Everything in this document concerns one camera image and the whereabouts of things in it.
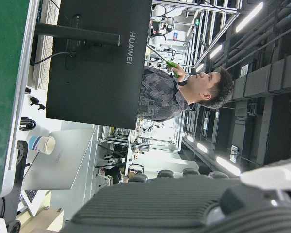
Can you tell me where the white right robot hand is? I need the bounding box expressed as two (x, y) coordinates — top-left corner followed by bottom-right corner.
(63, 155), (291, 233)

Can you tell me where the long ceiling lamp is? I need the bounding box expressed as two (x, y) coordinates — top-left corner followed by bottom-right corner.
(215, 156), (242, 177)
(235, 1), (264, 33)

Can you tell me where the silver laptop lid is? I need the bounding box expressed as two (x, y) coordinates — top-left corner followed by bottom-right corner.
(19, 128), (97, 217)

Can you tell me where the person in grey shirt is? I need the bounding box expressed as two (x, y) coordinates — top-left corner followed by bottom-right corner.
(137, 67), (235, 123)

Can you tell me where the striped paper cup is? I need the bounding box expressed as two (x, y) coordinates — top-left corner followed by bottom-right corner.
(26, 135), (56, 155)

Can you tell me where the black Huawei monitor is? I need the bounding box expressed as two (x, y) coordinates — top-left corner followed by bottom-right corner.
(31, 0), (153, 131)

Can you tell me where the green hand tool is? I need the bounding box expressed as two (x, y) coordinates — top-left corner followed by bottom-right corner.
(166, 60), (181, 78)

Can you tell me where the green conveyor belt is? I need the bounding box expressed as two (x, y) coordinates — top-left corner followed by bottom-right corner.
(0, 0), (41, 203)

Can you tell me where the white keyboard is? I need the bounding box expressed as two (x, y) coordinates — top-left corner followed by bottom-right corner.
(33, 0), (62, 90)

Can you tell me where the black metal mount bracket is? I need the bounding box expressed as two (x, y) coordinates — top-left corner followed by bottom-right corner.
(5, 140), (30, 233)

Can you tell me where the black cable coil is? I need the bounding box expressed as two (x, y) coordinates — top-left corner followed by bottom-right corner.
(20, 116), (37, 131)

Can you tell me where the black monitor cable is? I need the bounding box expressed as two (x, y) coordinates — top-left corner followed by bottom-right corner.
(30, 51), (76, 66)

